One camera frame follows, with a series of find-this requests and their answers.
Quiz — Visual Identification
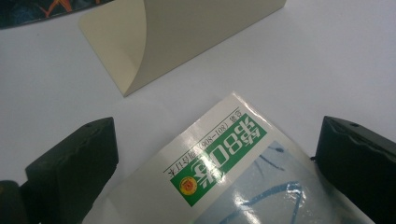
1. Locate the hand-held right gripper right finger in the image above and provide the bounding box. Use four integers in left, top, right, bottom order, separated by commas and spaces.
313, 115, 396, 224

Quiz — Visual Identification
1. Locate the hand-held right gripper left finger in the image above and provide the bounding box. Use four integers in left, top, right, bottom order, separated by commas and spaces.
20, 117, 120, 224

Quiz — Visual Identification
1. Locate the dark blue cover magazine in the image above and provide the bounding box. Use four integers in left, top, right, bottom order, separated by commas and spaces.
0, 0, 114, 31

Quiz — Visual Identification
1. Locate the beige expandable book rack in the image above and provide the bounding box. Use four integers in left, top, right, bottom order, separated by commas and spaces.
78, 0, 288, 98

